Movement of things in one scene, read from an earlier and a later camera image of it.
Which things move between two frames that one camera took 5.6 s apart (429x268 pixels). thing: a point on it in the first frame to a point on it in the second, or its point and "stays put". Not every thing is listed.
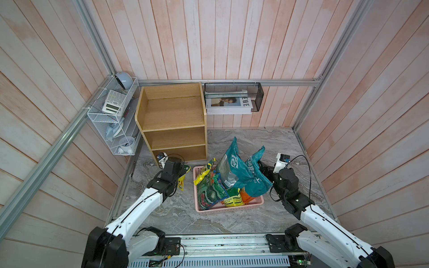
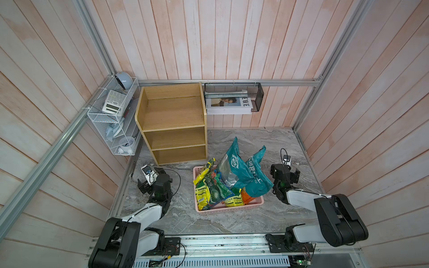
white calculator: (114, 102) stays put
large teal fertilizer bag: (233, 170) stays put
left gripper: (182, 171) to (144, 186)
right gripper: (270, 170) to (294, 176)
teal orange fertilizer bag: (258, 178) stays put
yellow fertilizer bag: (204, 171) stays put
